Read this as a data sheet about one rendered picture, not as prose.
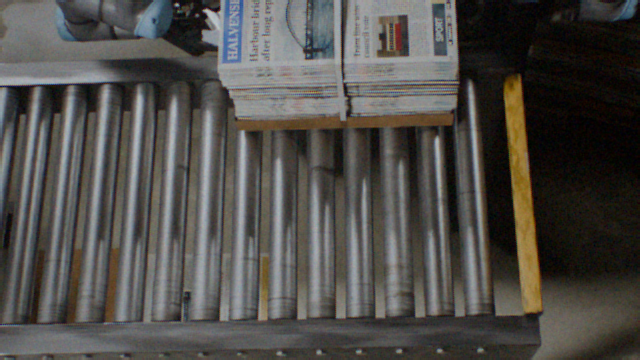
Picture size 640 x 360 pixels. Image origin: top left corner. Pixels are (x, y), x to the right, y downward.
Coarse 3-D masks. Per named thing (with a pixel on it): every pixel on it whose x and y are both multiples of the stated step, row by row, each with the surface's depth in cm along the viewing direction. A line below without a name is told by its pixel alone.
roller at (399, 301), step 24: (384, 144) 162; (384, 168) 160; (408, 168) 161; (384, 192) 159; (408, 192) 159; (384, 216) 157; (408, 216) 157; (384, 240) 156; (408, 240) 155; (384, 264) 154; (408, 264) 153; (384, 288) 153; (408, 288) 151; (408, 312) 150
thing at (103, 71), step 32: (0, 64) 173; (32, 64) 172; (64, 64) 172; (96, 64) 171; (128, 64) 171; (160, 64) 170; (192, 64) 170; (480, 64) 166; (512, 64) 165; (96, 96) 175; (128, 96) 175; (160, 96) 175; (480, 96) 175
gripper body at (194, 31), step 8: (176, 0) 168; (184, 0) 168; (192, 0) 168; (200, 0) 171; (176, 8) 169; (184, 8) 169; (192, 8) 168; (200, 8) 173; (176, 16) 169; (184, 16) 168; (192, 16) 168; (200, 16) 169; (176, 24) 168; (184, 24) 168; (192, 24) 168; (200, 24) 170; (176, 32) 171; (184, 32) 172; (192, 32) 172; (200, 32) 172; (184, 40) 173
